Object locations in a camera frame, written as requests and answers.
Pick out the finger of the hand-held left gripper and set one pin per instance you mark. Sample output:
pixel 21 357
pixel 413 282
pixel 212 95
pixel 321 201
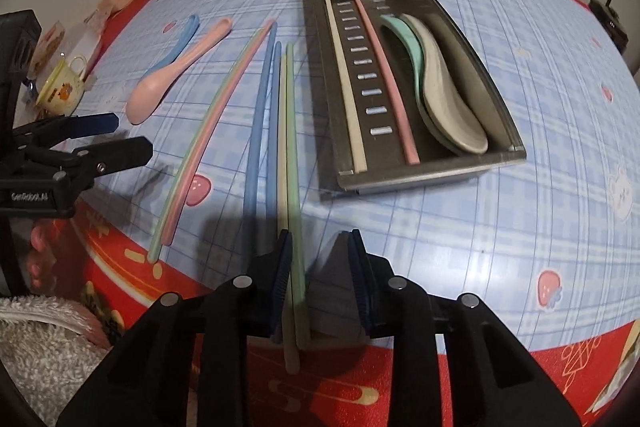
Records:
pixel 95 122
pixel 125 154

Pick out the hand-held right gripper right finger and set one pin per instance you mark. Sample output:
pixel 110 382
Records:
pixel 357 277

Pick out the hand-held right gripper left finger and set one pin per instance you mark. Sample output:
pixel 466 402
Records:
pixel 282 267

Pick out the pink spoon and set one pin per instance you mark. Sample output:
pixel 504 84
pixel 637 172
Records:
pixel 147 99

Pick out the pink chopstick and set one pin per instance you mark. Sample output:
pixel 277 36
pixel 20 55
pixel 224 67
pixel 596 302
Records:
pixel 390 97
pixel 170 227

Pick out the green chopstick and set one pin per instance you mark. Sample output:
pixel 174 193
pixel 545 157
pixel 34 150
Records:
pixel 155 248
pixel 295 167

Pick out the blue spoon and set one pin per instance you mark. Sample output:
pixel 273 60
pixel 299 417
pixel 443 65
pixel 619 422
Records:
pixel 182 39

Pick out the stainless steel utensil tray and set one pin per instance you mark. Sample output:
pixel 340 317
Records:
pixel 450 170

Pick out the beige spoon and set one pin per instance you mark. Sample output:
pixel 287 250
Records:
pixel 450 107

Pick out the green spoon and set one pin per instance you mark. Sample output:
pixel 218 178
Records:
pixel 405 42

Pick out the person's left forearm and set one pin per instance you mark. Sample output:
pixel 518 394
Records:
pixel 40 347

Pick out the person's left hand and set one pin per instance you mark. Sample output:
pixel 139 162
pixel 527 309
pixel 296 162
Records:
pixel 39 268

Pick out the yellow cartoon mug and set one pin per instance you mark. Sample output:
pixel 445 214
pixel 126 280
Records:
pixel 62 89

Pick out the red label snack jar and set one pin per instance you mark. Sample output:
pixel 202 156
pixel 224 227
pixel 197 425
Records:
pixel 47 47

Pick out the blue plaid table mat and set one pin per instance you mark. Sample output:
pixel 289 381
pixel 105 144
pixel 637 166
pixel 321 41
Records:
pixel 525 107

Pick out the rice cooker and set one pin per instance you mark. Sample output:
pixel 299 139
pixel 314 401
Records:
pixel 610 24

